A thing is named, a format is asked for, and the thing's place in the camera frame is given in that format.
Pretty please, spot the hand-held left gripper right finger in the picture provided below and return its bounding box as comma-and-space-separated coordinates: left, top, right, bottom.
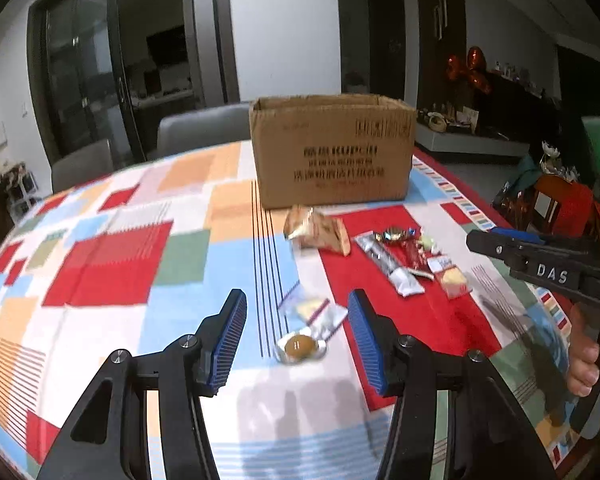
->
347, 288, 559, 480

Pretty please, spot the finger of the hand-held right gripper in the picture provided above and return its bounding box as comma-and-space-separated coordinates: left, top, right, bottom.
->
489, 227, 550, 247
466, 230, 530, 273

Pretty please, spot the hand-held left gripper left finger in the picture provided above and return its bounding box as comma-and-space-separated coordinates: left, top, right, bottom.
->
35, 288, 248, 480

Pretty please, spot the clear packet with brown candy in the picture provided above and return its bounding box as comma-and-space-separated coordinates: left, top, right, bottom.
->
275, 330, 328, 365

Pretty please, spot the brown cardboard box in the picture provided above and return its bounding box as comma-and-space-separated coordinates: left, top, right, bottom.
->
249, 92, 417, 210

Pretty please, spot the person's right hand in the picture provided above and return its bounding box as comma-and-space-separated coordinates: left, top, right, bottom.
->
566, 302, 600, 398

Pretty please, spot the yellow cake packet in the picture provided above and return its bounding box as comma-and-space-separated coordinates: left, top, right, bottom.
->
437, 267, 474, 299

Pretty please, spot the green white candy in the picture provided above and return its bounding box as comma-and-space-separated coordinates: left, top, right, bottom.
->
417, 232, 441, 256

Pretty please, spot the clear zip bag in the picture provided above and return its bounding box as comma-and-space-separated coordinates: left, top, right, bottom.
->
278, 282, 349, 342

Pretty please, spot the silver stick packet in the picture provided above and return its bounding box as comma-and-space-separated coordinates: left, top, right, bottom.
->
355, 231, 426, 299

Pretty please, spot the red candy wrapper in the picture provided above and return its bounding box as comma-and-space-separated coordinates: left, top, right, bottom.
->
400, 240, 434, 279

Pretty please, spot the white low cabinet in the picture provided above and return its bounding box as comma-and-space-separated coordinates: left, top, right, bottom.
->
415, 120, 531, 162

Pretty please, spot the shiny foil candy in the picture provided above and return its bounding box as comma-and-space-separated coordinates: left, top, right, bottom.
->
372, 227, 418, 246

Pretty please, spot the tan snack packet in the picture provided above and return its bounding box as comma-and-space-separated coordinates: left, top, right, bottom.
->
284, 205, 353, 256

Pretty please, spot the dark sideboard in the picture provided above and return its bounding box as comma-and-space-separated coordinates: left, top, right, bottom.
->
480, 67, 564, 147

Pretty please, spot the colourful patchwork tablecloth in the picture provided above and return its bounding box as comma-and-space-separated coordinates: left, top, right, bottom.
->
0, 139, 600, 480

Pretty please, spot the orange balloon dog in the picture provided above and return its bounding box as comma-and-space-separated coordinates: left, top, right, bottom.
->
446, 46, 494, 94

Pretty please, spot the grey chair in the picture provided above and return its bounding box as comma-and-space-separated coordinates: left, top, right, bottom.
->
50, 140, 116, 194
156, 104, 253, 161

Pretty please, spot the dark wooden door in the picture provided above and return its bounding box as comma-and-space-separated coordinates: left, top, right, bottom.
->
367, 0, 417, 107

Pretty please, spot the cluttered storage shelf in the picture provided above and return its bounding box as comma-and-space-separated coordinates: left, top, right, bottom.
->
0, 160, 44, 222

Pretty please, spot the glass sliding door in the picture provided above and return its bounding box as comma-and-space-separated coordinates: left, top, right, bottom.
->
27, 0, 147, 161

